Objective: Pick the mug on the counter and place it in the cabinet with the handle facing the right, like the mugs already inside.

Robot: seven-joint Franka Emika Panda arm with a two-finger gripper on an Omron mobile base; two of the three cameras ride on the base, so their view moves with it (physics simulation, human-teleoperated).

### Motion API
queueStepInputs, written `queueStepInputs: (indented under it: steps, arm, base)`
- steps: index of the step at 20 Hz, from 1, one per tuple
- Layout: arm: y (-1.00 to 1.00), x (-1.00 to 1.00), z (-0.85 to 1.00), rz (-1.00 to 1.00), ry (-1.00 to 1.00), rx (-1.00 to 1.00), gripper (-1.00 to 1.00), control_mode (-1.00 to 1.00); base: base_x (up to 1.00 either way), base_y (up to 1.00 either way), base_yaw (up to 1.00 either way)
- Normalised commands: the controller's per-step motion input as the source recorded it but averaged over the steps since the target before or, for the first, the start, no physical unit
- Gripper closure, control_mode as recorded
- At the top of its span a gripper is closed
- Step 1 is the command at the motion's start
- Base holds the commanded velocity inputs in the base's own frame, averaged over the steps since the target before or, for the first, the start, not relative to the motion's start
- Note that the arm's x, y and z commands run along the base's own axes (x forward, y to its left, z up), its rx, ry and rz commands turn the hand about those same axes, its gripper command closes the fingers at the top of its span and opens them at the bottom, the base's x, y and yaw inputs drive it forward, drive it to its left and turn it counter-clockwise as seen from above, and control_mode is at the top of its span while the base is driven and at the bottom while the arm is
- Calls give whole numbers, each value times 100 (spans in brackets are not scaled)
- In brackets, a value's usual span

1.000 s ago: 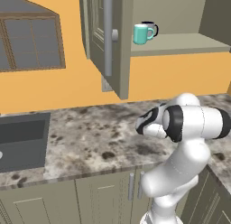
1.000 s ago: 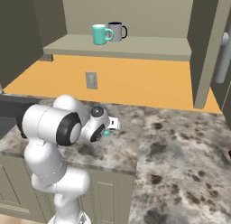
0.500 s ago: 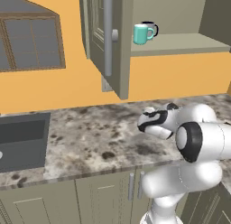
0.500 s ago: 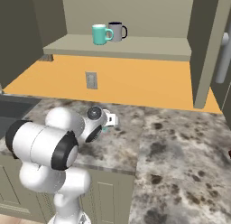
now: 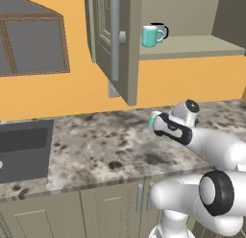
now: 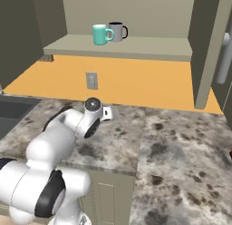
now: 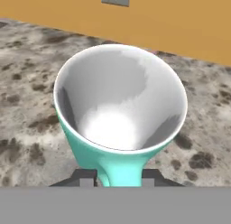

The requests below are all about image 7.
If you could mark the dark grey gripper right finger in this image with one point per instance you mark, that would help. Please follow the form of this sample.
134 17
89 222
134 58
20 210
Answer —
155 179

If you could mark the turquoise mug with white inside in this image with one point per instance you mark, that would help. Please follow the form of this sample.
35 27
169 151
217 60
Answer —
120 107

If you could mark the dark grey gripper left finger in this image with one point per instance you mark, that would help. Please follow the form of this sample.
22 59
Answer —
80 179

